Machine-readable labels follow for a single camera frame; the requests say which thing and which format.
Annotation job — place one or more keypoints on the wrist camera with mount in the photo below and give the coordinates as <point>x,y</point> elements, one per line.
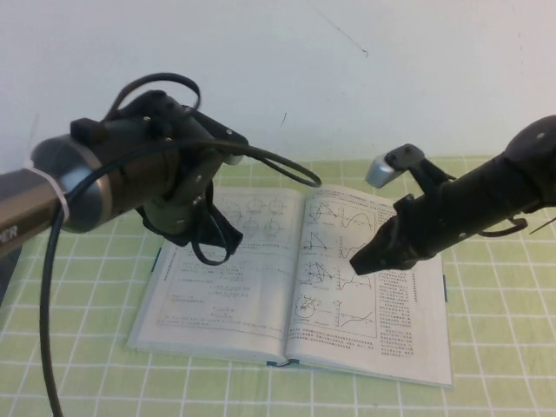
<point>384,171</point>
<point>219,130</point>

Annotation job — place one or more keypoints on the green white checked tablecloth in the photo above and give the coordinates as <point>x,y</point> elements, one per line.
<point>87,369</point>

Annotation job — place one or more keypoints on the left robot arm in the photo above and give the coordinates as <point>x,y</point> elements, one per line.
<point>78,187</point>

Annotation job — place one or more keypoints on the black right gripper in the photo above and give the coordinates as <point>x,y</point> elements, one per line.
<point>447,217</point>

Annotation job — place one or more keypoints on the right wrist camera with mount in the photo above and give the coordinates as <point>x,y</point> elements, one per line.
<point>384,171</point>

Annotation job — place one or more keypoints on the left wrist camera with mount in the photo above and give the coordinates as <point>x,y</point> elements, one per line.
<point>219,130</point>

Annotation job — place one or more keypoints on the white zip tie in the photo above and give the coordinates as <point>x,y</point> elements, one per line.
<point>58,195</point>

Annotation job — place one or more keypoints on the technical hardcover book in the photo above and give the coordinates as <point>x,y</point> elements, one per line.
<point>243,304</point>

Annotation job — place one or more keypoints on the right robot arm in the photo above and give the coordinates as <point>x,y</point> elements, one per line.
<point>525,165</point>

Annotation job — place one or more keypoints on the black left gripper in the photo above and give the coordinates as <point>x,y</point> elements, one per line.
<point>182,208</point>

